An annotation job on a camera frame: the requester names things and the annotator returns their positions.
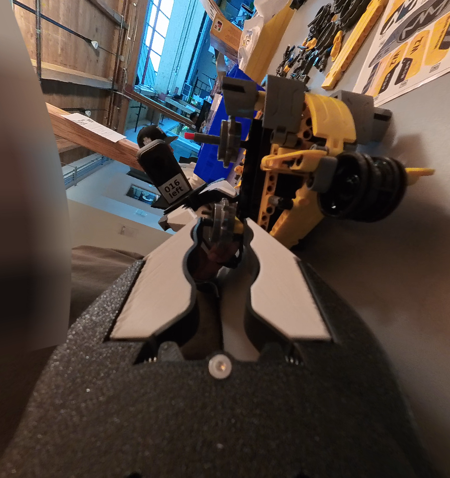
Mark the yellow black toy vehicle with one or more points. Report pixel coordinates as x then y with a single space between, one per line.
292 157

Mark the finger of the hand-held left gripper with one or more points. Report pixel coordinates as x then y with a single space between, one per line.
221 188
178 219

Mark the cardboard toy set box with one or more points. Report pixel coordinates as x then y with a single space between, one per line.
225 31

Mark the pile of loose building pieces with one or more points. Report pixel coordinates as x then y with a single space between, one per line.
322 33

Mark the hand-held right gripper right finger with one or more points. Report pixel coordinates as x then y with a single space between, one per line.
288 298

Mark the clear plastic bags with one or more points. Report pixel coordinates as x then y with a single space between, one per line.
253 33

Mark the white paper label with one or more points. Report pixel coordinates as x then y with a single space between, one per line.
94 127

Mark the tall bright window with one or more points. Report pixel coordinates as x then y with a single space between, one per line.
156 33

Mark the person's left hand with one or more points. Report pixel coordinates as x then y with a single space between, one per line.
210 261

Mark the yellow flat building plate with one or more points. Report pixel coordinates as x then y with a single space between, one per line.
354 41

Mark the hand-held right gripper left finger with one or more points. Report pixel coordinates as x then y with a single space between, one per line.
154 298

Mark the yellow sticker sheet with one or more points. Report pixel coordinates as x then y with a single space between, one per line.
415 41

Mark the brown wooden beam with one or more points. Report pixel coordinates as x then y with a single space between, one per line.
98 143

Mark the blue plastic bin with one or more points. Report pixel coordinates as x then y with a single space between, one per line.
210 160

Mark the person's left forearm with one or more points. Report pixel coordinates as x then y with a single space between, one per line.
101 276

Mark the yellow cardboard tray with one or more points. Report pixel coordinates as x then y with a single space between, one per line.
266 44

